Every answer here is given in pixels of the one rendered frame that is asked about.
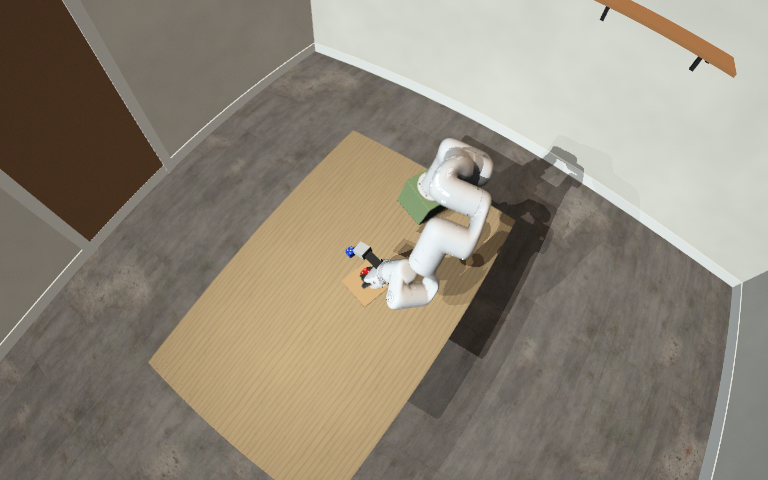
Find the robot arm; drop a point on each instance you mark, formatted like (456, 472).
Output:
(440, 236)

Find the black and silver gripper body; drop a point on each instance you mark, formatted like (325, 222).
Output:
(373, 276)

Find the tan flat mat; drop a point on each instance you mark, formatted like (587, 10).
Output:
(353, 282)

